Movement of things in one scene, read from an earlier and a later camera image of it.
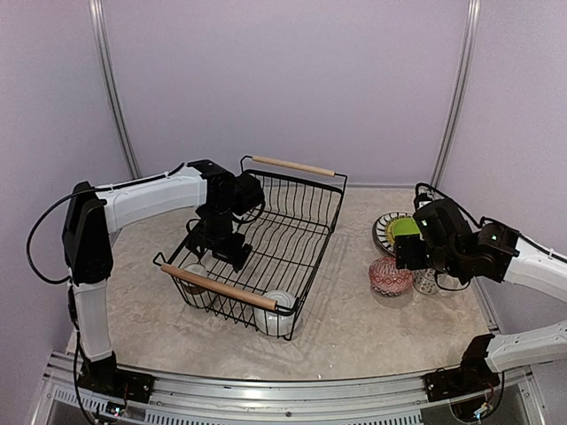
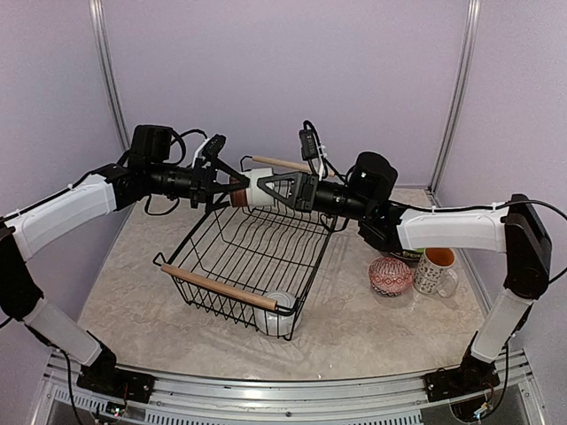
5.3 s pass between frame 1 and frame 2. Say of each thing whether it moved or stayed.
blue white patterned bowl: stayed
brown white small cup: moved
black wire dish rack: stayed
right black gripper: moved
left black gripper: moved
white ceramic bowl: stayed
